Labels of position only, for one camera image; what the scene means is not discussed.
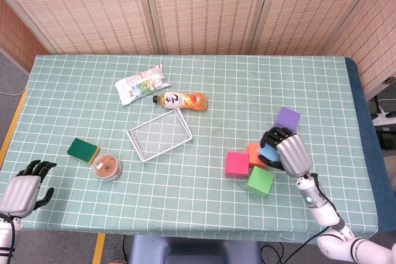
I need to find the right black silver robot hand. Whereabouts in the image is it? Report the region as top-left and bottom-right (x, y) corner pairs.
(259, 127), (313, 178)

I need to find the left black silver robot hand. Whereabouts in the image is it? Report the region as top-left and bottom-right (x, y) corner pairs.
(0, 160), (58, 218)

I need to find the light blue foam cube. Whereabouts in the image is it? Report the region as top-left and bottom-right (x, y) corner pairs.
(257, 145), (283, 166)

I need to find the purple foam cube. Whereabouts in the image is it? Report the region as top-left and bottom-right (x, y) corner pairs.
(272, 106), (301, 134)

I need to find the orange foam cube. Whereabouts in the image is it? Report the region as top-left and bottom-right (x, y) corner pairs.
(246, 142), (269, 171)

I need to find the green foam cube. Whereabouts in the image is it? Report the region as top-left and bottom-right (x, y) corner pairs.
(245, 166), (275, 197)

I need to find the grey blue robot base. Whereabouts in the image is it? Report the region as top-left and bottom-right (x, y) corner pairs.
(128, 234), (264, 264)

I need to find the pink foam cube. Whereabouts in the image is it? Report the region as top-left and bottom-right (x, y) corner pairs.
(225, 151), (250, 179)

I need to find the green checked tablecloth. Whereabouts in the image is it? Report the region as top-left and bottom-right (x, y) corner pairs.
(0, 54), (381, 245)

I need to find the dark blue table cover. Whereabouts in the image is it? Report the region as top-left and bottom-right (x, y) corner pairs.
(344, 56), (396, 234)

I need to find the green yellow scrub sponge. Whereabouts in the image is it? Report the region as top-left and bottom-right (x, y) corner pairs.
(67, 137), (101, 165)

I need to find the clear jar with brown paste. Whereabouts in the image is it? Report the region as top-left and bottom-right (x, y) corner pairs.
(91, 153), (124, 182)

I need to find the orange drink plastic bottle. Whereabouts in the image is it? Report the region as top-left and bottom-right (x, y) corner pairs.
(152, 90), (209, 113)

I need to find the white printed snack packet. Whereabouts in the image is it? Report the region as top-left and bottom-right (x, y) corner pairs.
(114, 63), (173, 106)

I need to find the bamboo folding screen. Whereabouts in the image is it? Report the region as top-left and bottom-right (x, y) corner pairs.
(0, 0), (396, 95)

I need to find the black floor cable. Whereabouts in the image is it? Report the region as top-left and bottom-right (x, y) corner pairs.
(260, 241), (285, 264)

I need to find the white floor cable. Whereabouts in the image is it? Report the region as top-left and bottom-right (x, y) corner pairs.
(0, 88), (28, 96)

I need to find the white wire mesh tray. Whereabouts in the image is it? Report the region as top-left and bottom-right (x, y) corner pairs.
(126, 108), (194, 163)

